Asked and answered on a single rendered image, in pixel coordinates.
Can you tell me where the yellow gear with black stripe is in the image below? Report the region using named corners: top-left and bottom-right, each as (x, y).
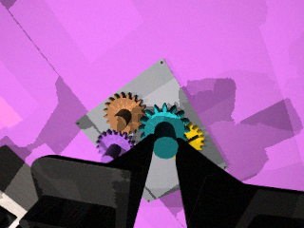
top-left (184, 122), bottom-right (205, 150)

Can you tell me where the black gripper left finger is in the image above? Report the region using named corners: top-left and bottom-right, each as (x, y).
top-left (30, 134), bottom-right (155, 228)

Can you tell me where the teal gear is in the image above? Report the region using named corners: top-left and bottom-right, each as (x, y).
top-left (138, 103), bottom-right (191, 160)

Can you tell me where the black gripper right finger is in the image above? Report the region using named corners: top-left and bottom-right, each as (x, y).
top-left (175, 138), bottom-right (304, 228)

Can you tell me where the orange gear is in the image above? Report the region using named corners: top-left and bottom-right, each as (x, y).
top-left (104, 92), bottom-right (147, 135)

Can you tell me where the purple gear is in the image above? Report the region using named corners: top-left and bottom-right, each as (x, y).
top-left (96, 128), bottom-right (135, 163)

